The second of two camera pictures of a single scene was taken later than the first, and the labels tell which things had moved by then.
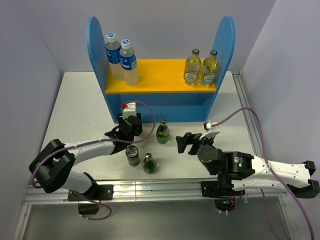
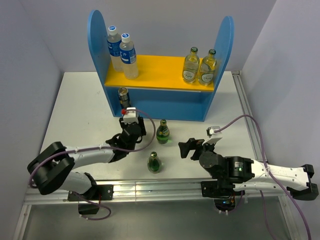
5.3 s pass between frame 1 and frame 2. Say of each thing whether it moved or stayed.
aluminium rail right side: stayed
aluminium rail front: stayed
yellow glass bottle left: stayed
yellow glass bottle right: stayed
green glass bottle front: moved
